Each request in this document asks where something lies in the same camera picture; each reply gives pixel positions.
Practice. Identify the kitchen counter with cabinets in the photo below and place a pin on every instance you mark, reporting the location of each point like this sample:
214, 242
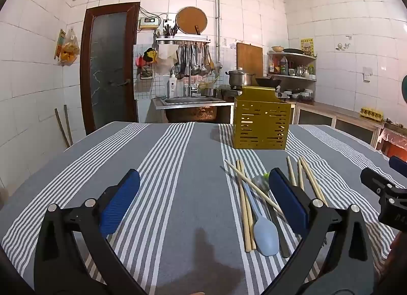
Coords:
334, 113

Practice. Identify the corner shelf with bottles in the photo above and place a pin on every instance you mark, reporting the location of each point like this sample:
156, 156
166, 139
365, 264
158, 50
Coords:
284, 67

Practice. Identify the yellow-green meter box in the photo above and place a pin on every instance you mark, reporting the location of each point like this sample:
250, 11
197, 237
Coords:
148, 24

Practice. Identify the wall calendar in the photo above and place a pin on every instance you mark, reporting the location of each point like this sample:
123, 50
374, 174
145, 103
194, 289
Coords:
59, 44

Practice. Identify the wooden stick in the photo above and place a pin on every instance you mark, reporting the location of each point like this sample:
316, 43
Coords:
62, 128
68, 125

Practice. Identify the row of hanging kitchen utensils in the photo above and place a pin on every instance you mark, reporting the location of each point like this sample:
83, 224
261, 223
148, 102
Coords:
195, 61

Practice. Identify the colourful hanging bags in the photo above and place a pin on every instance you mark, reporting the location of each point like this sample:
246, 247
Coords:
148, 56

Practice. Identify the yellow wall poster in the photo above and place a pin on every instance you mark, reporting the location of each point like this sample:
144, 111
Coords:
307, 47

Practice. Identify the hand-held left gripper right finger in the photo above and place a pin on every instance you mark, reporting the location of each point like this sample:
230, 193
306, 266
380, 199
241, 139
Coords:
286, 199

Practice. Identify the black pan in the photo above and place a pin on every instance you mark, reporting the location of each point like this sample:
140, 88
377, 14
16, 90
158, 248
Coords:
293, 51

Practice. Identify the steel sink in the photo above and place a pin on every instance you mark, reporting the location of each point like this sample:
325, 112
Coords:
187, 101

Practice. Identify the steel pot with lid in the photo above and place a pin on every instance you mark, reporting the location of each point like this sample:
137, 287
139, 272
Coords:
240, 78

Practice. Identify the black wok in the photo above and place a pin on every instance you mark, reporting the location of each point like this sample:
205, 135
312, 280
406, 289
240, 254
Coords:
268, 82

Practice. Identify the stack of white bowls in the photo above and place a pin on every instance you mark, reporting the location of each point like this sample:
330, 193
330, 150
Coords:
299, 94

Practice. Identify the grey striped tablecloth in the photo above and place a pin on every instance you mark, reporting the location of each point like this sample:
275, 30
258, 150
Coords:
190, 187

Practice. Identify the yellow perforated utensil holder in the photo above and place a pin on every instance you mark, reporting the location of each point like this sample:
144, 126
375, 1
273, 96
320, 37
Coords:
262, 123

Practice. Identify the red cabinet with plastic cover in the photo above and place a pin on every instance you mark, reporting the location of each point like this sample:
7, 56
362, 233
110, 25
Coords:
394, 142

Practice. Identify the plastic bag of yellow fruit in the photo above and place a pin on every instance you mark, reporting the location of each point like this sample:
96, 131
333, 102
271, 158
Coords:
70, 50

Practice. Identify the steel wall rack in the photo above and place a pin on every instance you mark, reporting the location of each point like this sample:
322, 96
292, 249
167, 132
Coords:
182, 39

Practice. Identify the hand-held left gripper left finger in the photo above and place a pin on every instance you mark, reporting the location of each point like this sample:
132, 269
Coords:
122, 196

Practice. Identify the white hanging cloth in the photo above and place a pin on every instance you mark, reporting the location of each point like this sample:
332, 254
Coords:
167, 51

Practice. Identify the white wall socket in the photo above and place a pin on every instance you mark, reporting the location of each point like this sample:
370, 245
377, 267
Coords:
367, 74

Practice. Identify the beige bowl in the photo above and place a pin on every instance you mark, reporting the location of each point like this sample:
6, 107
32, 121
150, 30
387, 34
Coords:
277, 49

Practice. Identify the yellow egg carton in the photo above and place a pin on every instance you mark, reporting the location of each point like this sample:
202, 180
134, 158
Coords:
372, 114

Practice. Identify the round wooden cutting board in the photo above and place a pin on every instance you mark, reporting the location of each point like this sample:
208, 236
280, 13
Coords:
190, 20

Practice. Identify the light blue plastic spoon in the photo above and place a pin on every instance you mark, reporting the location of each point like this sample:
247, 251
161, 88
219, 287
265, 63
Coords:
266, 237

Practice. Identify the steel faucet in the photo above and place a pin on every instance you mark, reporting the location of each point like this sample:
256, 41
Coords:
191, 86

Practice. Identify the rectangular wooden cutting board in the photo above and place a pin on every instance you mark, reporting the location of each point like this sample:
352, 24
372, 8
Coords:
249, 59

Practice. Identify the steel corner shelf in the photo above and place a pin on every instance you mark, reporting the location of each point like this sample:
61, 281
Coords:
292, 76

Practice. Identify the metal spoon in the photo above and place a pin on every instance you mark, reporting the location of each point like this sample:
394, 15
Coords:
260, 183

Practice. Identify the steel gas stove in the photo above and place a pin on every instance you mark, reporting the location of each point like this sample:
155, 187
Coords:
229, 93

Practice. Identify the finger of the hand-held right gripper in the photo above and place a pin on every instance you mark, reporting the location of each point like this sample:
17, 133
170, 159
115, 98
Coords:
373, 180
399, 164

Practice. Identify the white soap bottle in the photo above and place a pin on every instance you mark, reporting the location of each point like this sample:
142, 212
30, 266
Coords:
172, 86

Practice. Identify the brown door with frosted glass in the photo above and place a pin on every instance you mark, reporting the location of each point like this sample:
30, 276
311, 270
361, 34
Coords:
108, 59

